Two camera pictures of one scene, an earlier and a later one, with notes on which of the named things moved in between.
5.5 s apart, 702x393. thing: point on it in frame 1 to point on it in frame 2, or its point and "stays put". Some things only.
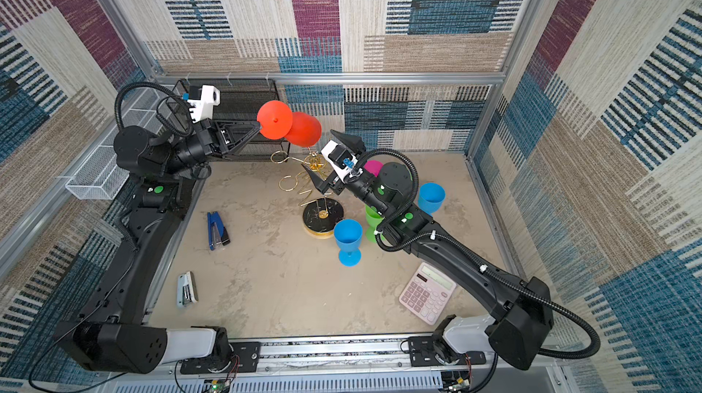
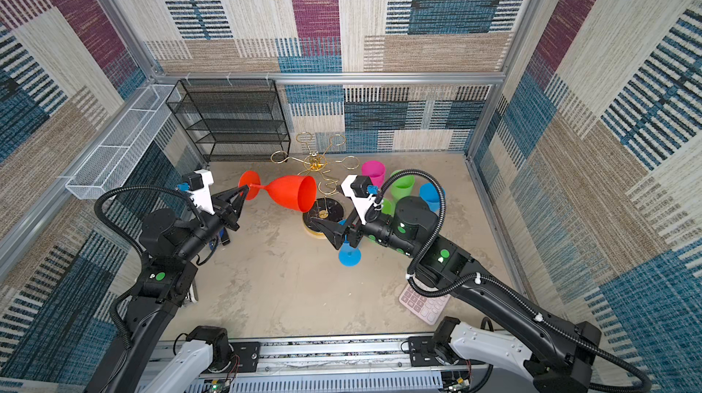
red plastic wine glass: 277,121 to 296,193
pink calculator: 428,292 stays put
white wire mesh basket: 104,175 stays put
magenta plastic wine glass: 374,166 stays put
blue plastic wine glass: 430,197 stays put
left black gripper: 215,142 to 226,213
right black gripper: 324,186 to 335,231
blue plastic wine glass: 348,234 stays put
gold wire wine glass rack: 322,217 stays put
